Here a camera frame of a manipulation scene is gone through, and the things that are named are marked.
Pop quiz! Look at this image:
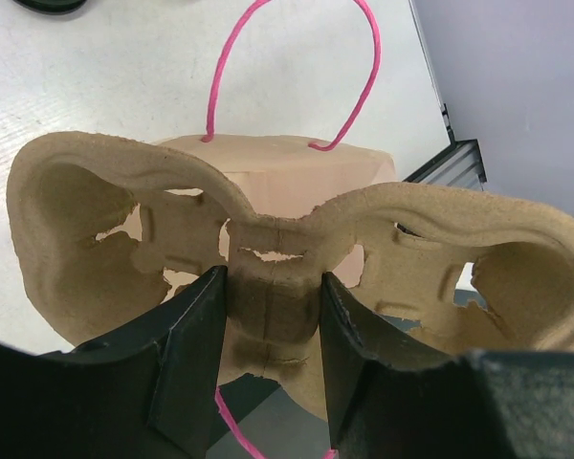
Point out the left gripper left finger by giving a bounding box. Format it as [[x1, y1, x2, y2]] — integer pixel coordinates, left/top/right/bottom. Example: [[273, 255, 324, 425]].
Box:
[[0, 266, 227, 458]]

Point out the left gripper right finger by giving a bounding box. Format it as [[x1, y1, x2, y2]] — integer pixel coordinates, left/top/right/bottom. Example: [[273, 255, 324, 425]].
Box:
[[320, 273, 574, 458]]

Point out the single brown pulp cup carrier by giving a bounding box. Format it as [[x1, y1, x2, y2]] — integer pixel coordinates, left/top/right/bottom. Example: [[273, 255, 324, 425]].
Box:
[[6, 132, 574, 417]]

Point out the pink cream paper gift bag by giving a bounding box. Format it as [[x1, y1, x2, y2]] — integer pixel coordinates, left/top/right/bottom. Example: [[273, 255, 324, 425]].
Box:
[[119, 0, 396, 459]]

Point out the stack of black lids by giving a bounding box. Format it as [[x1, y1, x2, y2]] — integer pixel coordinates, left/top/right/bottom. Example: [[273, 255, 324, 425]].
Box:
[[15, 0, 86, 14]]

